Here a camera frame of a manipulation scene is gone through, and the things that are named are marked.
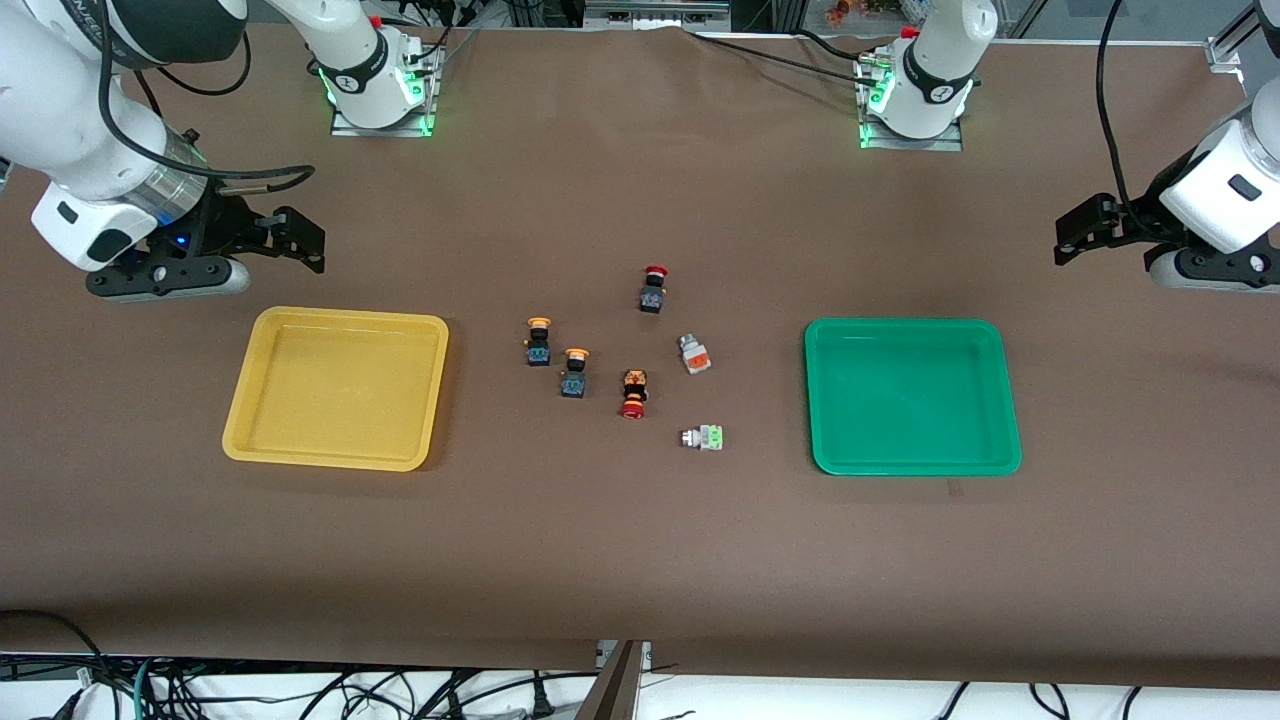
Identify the grey switch with orange block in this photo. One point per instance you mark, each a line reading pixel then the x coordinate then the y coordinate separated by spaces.
pixel 695 355

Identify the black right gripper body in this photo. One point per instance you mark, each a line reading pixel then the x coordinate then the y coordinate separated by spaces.
pixel 222 226

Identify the yellow plastic tray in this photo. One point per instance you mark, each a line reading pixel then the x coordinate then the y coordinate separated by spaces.
pixel 340 390

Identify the green plastic tray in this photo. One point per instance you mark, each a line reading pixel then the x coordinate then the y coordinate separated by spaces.
pixel 910 400

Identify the grey equipment box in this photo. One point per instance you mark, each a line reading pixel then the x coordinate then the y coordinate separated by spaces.
pixel 655 12

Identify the red button with orange base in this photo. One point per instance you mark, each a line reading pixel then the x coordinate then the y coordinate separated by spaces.
pixel 634 395

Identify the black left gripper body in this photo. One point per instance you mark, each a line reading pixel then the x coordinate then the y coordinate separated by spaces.
pixel 1141 227

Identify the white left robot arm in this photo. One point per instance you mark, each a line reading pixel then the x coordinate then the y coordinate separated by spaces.
pixel 940 50

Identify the aluminium frame profile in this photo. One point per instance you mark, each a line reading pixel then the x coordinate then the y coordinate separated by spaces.
pixel 1228 45

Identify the grey metal table leg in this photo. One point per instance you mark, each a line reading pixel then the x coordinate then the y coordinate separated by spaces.
pixel 612 690

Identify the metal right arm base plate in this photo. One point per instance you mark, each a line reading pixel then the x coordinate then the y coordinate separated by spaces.
pixel 420 125

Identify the brown table cover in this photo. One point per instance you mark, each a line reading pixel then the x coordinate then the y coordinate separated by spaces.
pixel 640 550

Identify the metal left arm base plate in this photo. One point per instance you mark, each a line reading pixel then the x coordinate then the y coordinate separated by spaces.
pixel 950 143

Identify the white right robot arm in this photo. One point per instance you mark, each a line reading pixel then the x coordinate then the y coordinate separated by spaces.
pixel 340 40

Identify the small orange object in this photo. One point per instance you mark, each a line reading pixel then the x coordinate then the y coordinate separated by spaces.
pixel 848 10

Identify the grey switch with green block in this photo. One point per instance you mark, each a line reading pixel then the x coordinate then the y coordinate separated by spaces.
pixel 703 437

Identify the red button with dark base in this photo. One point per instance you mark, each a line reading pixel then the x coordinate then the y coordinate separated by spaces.
pixel 653 292

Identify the yellow push button switch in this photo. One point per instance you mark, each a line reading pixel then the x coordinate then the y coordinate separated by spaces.
pixel 538 345
pixel 575 375

